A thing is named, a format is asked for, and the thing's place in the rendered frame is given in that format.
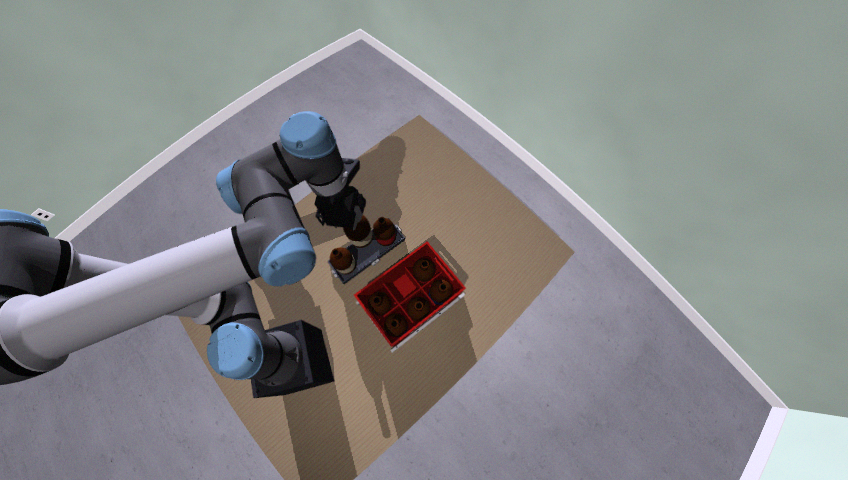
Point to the brown glass bottle with cream label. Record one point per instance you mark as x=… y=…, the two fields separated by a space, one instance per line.
x=377 y=306
x=362 y=236

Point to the red plastic crate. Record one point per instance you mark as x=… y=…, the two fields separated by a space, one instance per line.
x=400 y=284

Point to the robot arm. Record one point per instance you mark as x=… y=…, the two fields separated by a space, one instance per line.
x=39 y=333

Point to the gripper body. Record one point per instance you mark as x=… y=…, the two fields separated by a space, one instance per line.
x=346 y=204

